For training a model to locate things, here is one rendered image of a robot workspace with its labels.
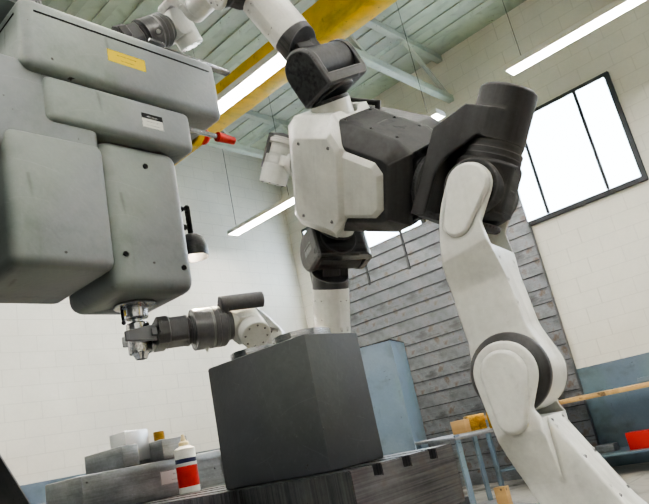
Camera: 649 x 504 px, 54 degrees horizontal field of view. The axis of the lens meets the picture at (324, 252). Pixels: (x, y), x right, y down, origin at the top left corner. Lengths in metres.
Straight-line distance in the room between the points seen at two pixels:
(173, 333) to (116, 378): 7.60
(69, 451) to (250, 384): 7.57
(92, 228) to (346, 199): 0.51
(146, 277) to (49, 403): 7.22
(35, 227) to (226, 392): 0.44
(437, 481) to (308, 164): 0.72
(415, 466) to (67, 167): 0.81
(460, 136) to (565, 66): 8.15
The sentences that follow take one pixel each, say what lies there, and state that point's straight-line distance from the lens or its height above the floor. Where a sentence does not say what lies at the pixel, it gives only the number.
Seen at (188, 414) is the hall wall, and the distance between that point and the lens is 9.42.
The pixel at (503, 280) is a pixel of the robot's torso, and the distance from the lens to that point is 1.21.
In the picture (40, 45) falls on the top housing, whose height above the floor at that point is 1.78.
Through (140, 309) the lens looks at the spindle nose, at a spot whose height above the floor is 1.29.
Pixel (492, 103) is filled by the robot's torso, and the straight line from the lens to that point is 1.28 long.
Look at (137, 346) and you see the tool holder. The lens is 1.34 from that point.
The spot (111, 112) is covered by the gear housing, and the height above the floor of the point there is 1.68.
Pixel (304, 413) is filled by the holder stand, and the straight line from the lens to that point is 0.91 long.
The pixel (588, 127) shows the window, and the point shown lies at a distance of 8.97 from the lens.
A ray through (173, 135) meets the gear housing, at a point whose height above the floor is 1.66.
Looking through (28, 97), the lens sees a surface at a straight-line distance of 1.33.
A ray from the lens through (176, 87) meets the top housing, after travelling 1.53.
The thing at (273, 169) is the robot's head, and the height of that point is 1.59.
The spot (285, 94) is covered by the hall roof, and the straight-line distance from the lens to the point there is 10.28.
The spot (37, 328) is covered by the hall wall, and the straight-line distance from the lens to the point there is 8.62.
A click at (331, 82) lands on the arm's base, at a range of 1.35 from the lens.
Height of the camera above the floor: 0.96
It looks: 16 degrees up
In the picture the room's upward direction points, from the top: 12 degrees counter-clockwise
